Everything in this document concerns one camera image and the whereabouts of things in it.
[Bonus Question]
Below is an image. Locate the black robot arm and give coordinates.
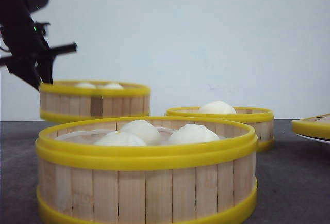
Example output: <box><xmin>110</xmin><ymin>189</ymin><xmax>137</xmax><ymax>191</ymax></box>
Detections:
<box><xmin>1</xmin><ymin>0</ymin><xmax>77</xmax><ymax>89</ymax></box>

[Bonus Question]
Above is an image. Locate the single white bun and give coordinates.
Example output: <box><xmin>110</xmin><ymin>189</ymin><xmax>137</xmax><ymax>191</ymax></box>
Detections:
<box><xmin>197</xmin><ymin>100</ymin><xmax>236</xmax><ymax>114</ymax></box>

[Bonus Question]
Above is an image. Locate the middle white bun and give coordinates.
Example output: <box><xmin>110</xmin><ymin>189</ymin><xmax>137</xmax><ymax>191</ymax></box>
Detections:
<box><xmin>120</xmin><ymin>120</ymin><xmax>161</xmax><ymax>146</ymax></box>

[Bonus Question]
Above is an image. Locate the yellow rimmed steamer lid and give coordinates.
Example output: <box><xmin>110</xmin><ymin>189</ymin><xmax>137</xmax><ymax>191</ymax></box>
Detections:
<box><xmin>291</xmin><ymin>113</ymin><xmax>329</xmax><ymax>140</ymax></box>

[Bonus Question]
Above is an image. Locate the far left white bun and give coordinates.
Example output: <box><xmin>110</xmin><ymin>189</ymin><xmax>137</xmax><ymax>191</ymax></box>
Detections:
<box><xmin>75</xmin><ymin>82</ymin><xmax>96</xmax><ymax>89</ymax></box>

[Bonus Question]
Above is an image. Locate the bamboo steamer basket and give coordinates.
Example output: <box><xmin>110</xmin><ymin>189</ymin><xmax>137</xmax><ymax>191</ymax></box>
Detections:
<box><xmin>36</xmin><ymin>117</ymin><xmax>257</xmax><ymax>223</ymax></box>
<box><xmin>39</xmin><ymin>80</ymin><xmax>151</xmax><ymax>123</ymax></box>
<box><xmin>165</xmin><ymin>106</ymin><xmax>274</xmax><ymax>152</ymax></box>

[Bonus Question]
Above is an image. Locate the front left white bun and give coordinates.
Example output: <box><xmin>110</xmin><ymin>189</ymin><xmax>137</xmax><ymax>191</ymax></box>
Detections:
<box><xmin>94</xmin><ymin>132</ymin><xmax>146</xmax><ymax>146</ymax></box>

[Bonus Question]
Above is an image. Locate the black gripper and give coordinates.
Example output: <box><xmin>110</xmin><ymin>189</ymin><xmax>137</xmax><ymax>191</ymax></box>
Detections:
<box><xmin>1</xmin><ymin>14</ymin><xmax>77</xmax><ymax>91</ymax></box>

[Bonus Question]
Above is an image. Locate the front right white bun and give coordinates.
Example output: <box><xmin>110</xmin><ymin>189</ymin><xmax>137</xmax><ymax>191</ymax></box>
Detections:
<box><xmin>168</xmin><ymin>124</ymin><xmax>221</xmax><ymax>145</ymax></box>

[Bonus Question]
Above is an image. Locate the white plate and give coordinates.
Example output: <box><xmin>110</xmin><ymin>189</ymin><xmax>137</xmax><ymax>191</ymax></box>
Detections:
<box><xmin>296</xmin><ymin>134</ymin><xmax>330</xmax><ymax>145</ymax></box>

